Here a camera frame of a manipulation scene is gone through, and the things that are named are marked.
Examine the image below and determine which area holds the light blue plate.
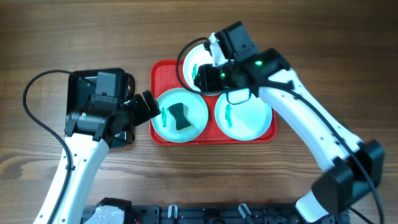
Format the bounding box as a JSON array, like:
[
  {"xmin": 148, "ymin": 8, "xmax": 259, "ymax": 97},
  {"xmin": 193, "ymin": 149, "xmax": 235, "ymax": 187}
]
[
  {"xmin": 151, "ymin": 88, "xmax": 209, "ymax": 143},
  {"xmin": 214, "ymin": 93, "xmax": 273, "ymax": 141}
]

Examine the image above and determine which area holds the green yellow sponge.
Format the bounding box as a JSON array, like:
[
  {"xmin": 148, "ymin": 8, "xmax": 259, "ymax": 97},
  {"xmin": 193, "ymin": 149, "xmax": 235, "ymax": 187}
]
[{"xmin": 168, "ymin": 103, "xmax": 192, "ymax": 132}]

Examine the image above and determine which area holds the white plate top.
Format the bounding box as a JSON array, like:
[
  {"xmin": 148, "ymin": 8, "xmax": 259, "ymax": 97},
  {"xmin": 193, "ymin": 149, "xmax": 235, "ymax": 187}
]
[{"xmin": 182, "ymin": 44, "xmax": 213, "ymax": 92}]

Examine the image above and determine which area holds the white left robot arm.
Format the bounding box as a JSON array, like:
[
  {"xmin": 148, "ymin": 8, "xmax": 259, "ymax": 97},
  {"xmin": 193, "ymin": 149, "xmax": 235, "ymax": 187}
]
[{"xmin": 35, "ymin": 68, "xmax": 160, "ymax": 223}]

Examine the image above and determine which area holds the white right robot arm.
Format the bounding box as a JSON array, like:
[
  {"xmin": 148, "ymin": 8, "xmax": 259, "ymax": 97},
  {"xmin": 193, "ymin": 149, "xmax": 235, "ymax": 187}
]
[{"xmin": 193, "ymin": 22, "xmax": 384, "ymax": 223}]

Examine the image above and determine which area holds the black water tray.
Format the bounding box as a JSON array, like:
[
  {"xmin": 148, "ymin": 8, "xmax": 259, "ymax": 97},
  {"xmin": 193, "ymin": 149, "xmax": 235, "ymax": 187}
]
[{"xmin": 64, "ymin": 68, "xmax": 136, "ymax": 149}]

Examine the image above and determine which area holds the red plastic tray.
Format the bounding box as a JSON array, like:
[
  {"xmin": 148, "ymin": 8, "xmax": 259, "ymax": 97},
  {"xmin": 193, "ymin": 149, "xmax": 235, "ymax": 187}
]
[{"xmin": 149, "ymin": 60, "xmax": 277, "ymax": 146}]

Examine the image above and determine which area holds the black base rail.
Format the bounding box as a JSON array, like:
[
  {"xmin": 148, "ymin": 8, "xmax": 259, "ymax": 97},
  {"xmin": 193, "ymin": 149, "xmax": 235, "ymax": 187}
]
[{"xmin": 82, "ymin": 197, "xmax": 351, "ymax": 224}]

